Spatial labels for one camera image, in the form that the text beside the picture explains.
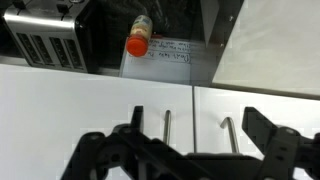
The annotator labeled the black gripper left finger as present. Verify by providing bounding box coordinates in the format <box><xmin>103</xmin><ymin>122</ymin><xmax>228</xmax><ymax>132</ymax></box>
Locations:
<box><xmin>59</xmin><ymin>105</ymin><xmax>204</xmax><ymax>180</ymax></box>

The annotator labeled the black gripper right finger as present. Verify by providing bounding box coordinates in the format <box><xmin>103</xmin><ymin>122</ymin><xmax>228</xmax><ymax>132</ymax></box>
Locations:
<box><xmin>242</xmin><ymin>106</ymin><xmax>320</xmax><ymax>180</ymax></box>

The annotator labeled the steel cabinet door handle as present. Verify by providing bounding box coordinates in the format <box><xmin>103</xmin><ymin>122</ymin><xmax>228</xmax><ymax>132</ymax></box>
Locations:
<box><xmin>162</xmin><ymin>109</ymin><xmax>173</xmax><ymax>146</ymax></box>
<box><xmin>219</xmin><ymin>116</ymin><xmax>240</xmax><ymax>154</ymax></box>

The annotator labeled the spice bottle red cap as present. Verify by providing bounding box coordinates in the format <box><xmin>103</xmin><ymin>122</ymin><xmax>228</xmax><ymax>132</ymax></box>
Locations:
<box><xmin>125</xmin><ymin>14</ymin><xmax>154</xmax><ymax>58</ymax></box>

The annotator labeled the stainless steel toaster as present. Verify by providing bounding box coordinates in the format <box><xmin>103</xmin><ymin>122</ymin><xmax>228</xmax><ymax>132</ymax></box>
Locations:
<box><xmin>0</xmin><ymin>0</ymin><xmax>98</xmax><ymax>74</ymax></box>

